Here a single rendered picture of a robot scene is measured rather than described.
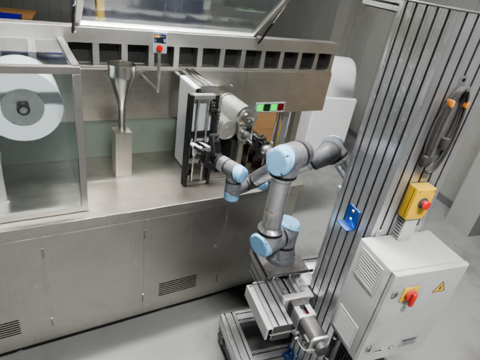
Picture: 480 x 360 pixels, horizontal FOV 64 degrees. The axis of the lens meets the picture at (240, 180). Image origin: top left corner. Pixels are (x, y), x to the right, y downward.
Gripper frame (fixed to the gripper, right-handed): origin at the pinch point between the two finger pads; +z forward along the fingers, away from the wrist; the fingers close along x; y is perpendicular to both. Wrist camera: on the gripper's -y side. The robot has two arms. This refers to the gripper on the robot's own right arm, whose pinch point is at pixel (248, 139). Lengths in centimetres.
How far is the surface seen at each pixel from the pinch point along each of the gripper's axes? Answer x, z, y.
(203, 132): 39.2, -14.3, 13.6
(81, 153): 104, -25, 13
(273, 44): -26, 30, 53
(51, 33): 107, 30, 52
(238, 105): 9.2, 4.2, 21.6
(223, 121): 20.8, -0.7, 13.9
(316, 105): -76, 30, 10
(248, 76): -11.1, 30.1, 32.1
